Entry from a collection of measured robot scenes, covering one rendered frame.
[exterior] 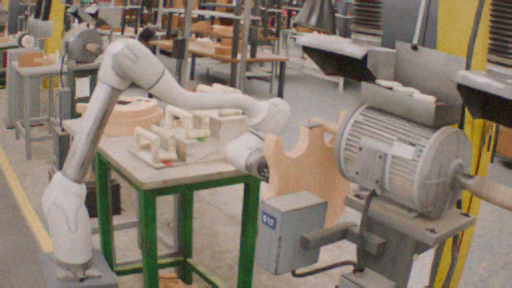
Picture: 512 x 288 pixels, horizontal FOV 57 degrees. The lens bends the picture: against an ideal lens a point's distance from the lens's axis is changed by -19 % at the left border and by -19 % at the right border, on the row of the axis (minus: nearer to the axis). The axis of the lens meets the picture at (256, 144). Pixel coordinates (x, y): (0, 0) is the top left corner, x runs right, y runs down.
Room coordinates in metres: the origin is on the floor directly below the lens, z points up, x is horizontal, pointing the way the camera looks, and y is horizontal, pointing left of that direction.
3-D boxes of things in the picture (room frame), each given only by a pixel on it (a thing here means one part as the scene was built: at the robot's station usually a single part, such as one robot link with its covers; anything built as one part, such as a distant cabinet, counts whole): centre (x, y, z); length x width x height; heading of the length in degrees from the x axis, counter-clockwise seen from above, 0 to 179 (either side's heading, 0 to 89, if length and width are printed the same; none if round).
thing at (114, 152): (2.39, 0.37, 0.55); 0.62 x 0.58 x 0.76; 37
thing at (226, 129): (2.47, 0.18, 1.02); 0.27 x 0.15 x 0.17; 41
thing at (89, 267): (1.59, 0.61, 0.73); 0.22 x 0.18 x 0.06; 29
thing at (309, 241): (1.43, -0.22, 1.02); 0.19 x 0.04 x 0.04; 127
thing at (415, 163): (1.47, -0.42, 1.25); 0.41 x 0.27 x 0.26; 37
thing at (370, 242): (1.40, -0.33, 1.02); 0.13 x 0.04 x 0.04; 37
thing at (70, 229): (1.62, 0.62, 0.87); 0.18 x 0.16 x 0.22; 30
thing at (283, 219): (1.40, -0.18, 0.99); 0.24 x 0.21 x 0.26; 37
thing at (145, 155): (2.28, 0.42, 0.94); 0.27 x 0.15 x 0.01; 41
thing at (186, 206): (2.76, 0.33, 0.45); 0.05 x 0.05 x 0.90; 37
